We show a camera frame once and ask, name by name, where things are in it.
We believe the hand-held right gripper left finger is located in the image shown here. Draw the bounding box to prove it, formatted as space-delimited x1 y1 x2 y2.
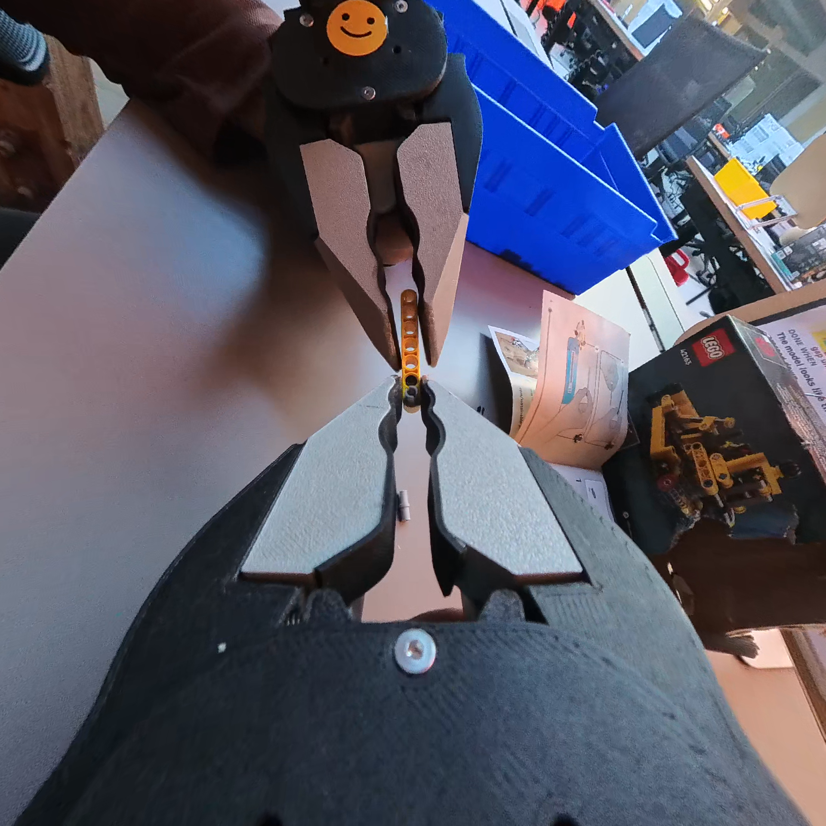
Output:
239 376 402 607

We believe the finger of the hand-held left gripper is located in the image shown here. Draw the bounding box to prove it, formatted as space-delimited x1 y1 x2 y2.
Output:
299 137 402 372
395 121 471 369

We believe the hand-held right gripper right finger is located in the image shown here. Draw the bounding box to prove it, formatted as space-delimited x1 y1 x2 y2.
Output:
421 379 587 601

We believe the yellow lego beam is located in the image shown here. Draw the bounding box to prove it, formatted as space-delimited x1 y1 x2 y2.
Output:
400 289 424 411

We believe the person's left forearm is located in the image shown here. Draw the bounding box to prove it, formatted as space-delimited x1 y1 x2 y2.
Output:
19 0 288 165

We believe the lego instruction booklet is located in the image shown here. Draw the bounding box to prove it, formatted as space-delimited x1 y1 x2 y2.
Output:
487 290 640 525

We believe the black lego box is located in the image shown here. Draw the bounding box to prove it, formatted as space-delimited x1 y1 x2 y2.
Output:
603 315 826 557

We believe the large blue plastic bin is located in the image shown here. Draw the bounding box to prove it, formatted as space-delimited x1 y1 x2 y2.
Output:
426 0 622 152
463 87 678 296

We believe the dark monitor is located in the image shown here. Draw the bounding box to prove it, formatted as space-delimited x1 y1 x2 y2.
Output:
597 13 769 159

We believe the wooden crate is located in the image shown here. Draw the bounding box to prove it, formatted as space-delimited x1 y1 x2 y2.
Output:
0 39 105 214

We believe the yellow plastic bin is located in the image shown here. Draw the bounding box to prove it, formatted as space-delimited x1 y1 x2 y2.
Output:
713 158 779 220

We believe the printed instruction sheet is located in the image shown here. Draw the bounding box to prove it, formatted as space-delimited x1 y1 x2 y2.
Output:
758 310 826 422

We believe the grey ribbed cloth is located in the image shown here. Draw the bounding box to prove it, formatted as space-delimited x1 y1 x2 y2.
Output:
0 9 51 88

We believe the beige chair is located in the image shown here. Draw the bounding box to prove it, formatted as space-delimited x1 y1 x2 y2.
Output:
770 151 826 228

